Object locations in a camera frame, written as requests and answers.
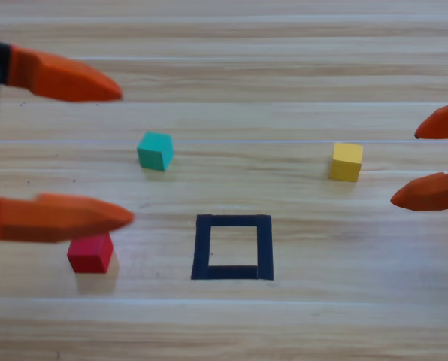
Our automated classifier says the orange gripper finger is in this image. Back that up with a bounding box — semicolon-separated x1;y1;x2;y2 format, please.
414;99;448;141
390;168;448;212
0;192;136;244

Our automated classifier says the yellow wooden cube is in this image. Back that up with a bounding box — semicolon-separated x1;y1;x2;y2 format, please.
328;142;365;183

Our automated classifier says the green wooden cube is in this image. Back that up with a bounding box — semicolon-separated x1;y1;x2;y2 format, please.
136;131;175;172

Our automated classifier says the red wooden cube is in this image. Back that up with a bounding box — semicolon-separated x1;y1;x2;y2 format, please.
66;231;114;275

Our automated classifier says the black tape square outline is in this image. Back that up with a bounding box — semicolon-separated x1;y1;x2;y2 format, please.
190;214;275;281

